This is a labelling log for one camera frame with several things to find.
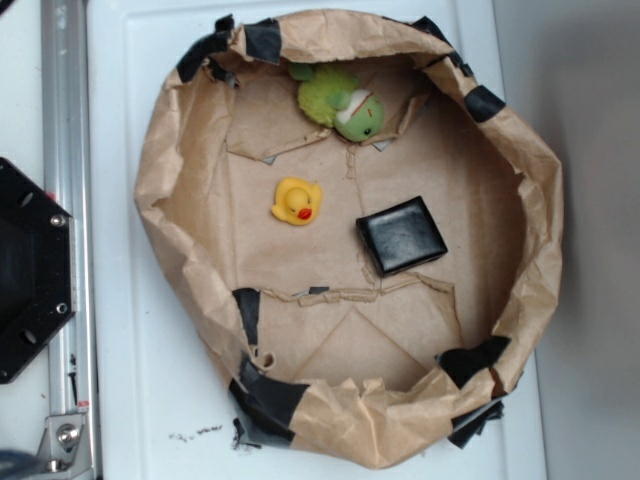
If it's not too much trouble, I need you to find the aluminium extrusion rail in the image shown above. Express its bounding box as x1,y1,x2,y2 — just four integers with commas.
41,1,103,479

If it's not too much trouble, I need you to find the white plastic tray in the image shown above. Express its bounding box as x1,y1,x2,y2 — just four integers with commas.
87,1,546,479

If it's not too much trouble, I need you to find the yellow rubber duck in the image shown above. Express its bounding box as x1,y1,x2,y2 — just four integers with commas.
271,177,323,226

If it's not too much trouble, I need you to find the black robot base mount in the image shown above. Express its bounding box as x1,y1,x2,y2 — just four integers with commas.
1,158,74,385

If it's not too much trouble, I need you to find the black square box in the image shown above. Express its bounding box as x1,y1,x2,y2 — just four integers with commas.
356,196,448,277

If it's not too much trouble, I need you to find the metal corner bracket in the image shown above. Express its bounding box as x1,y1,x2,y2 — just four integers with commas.
36,413,92,479

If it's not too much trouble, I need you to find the green plush animal toy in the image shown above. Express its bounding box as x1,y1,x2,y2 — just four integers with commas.
288,63,385,143

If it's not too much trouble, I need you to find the brown paper bag bin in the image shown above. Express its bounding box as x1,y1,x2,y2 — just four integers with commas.
135,9,564,469

